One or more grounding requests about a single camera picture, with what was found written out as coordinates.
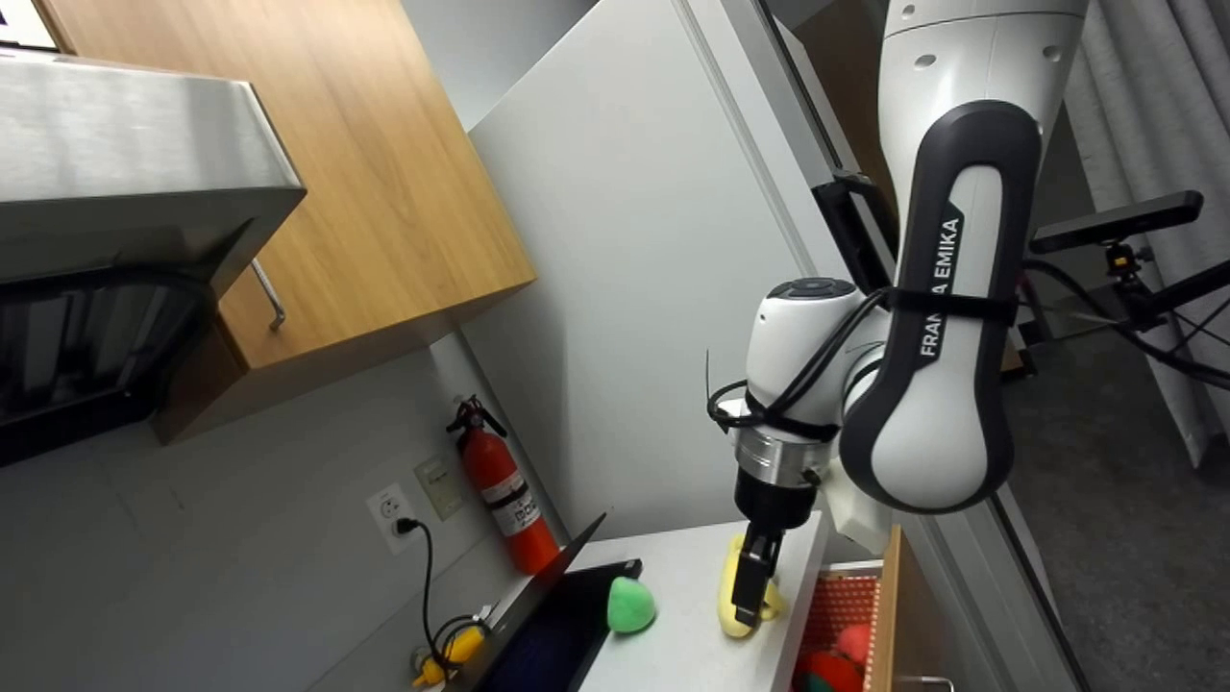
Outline grey refrigerator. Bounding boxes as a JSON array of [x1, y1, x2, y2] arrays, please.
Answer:
[[461, 0, 1097, 692]]

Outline wooden drawer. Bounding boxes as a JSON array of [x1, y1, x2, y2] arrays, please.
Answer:
[[792, 525, 962, 692]]

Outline beige wall switch plate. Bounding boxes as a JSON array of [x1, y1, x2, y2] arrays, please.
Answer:
[[413, 453, 473, 524]]

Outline black camera stand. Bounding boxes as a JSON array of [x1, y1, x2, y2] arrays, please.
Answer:
[[1024, 237, 1230, 387]]

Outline red toys in drawer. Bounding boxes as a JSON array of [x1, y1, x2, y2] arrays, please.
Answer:
[[792, 564, 888, 692]]

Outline black power cable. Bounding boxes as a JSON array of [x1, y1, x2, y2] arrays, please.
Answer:
[[393, 510, 445, 660]]

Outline white wall outlet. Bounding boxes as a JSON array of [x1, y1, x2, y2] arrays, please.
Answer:
[[366, 479, 425, 542]]

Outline wooden cabinet with handle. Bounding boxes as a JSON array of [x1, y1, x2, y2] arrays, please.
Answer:
[[34, 0, 541, 447]]

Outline black laptop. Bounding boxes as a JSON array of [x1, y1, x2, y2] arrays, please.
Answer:
[[470, 509, 651, 692]]

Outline green plush toy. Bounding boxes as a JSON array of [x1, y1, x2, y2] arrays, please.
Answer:
[[601, 571, 667, 641]]

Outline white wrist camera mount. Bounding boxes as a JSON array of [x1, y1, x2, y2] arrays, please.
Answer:
[[817, 469, 903, 556]]

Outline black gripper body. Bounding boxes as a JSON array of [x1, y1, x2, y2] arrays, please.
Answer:
[[731, 466, 827, 534]]

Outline black stereo camera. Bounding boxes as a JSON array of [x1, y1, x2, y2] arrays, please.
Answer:
[[1027, 189, 1211, 259]]

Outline silver cabinet handle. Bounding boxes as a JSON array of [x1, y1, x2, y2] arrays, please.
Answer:
[[248, 259, 290, 339]]

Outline steel range hood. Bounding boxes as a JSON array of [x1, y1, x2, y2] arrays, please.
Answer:
[[0, 50, 313, 469]]

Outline red fire extinguisher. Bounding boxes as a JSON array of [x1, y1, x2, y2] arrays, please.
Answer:
[[443, 392, 569, 582]]

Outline yellow plush banana toy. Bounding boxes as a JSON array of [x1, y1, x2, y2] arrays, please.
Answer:
[[714, 525, 792, 647]]

